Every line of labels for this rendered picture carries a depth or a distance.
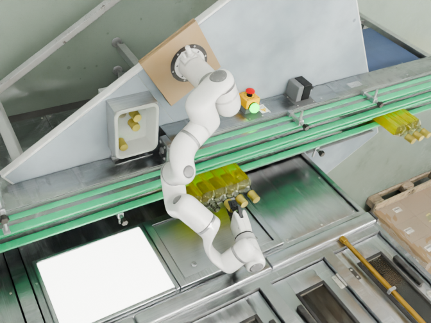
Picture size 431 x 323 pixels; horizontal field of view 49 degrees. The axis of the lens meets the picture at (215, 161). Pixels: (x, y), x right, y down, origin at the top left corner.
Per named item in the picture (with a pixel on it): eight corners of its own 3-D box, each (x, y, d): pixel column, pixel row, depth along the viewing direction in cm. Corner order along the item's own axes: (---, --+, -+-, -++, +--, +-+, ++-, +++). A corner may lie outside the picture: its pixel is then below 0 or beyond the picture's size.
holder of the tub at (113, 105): (108, 156, 191) (115, 168, 187) (105, 99, 173) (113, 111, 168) (147, 145, 199) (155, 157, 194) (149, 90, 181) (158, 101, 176)
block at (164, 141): (157, 154, 196) (165, 165, 191) (158, 136, 189) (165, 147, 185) (165, 152, 197) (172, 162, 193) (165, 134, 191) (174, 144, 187)
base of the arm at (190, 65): (166, 54, 172) (186, 75, 162) (194, 35, 173) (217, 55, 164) (181, 83, 184) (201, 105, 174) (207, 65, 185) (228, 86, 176)
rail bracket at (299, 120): (284, 115, 214) (303, 132, 205) (288, 101, 209) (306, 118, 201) (291, 113, 215) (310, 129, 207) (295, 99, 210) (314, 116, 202)
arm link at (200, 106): (183, 141, 163) (169, 110, 150) (227, 95, 171) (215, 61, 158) (204, 152, 158) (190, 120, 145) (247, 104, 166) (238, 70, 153)
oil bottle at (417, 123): (382, 111, 256) (422, 141, 239) (385, 102, 252) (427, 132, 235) (389, 108, 258) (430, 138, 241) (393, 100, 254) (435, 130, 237)
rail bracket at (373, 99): (358, 94, 234) (378, 109, 226) (363, 81, 229) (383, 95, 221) (363, 92, 236) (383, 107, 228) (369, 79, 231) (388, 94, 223)
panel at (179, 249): (32, 266, 174) (61, 345, 153) (31, 261, 172) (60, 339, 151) (237, 193, 214) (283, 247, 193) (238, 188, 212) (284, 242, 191)
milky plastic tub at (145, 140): (108, 147, 187) (116, 161, 182) (105, 100, 173) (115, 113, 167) (148, 136, 195) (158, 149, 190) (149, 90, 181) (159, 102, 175)
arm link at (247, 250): (228, 265, 159) (249, 248, 156) (219, 240, 167) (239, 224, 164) (255, 277, 169) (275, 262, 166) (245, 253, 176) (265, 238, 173)
